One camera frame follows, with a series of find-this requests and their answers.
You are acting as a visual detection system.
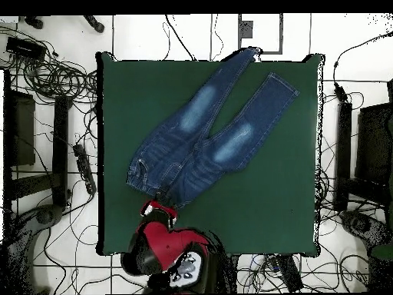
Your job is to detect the blue denim jeans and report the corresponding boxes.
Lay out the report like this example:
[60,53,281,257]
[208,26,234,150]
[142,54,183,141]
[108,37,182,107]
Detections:
[125,47,300,210]

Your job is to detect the black power strip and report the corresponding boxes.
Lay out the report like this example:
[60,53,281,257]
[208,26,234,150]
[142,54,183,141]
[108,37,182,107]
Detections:
[268,254,304,293]
[72,143,97,195]

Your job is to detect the dark green table cloth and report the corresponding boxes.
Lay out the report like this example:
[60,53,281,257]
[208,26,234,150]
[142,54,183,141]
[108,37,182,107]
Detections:
[95,51,325,257]

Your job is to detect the black stand foot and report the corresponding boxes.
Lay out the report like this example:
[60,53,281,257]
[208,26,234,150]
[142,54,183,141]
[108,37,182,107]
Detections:
[24,15,44,30]
[83,15,105,33]

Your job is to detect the black upright bar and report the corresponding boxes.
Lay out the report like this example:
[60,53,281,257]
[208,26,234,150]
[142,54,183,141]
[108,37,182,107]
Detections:
[334,102,353,213]

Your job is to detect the black electronics box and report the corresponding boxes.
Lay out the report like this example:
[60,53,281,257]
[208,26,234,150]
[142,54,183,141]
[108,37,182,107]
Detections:
[5,36,48,61]

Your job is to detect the black power adapter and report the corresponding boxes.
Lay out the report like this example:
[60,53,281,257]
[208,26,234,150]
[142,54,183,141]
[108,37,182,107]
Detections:
[333,81,350,103]

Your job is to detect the black cabinet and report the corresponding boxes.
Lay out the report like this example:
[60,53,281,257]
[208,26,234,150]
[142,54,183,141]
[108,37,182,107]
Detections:
[355,78,393,204]

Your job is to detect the black frame stand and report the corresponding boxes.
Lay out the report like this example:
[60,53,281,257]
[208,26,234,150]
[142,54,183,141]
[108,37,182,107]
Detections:
[2,70,73,213]

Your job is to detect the black cable tangle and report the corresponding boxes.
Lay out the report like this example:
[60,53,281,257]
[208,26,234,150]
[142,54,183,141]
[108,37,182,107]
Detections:
[0,26,99,104]

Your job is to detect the grey square frame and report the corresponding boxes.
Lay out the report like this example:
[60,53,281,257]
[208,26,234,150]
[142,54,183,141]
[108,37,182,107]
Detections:
[237,13,284,56]

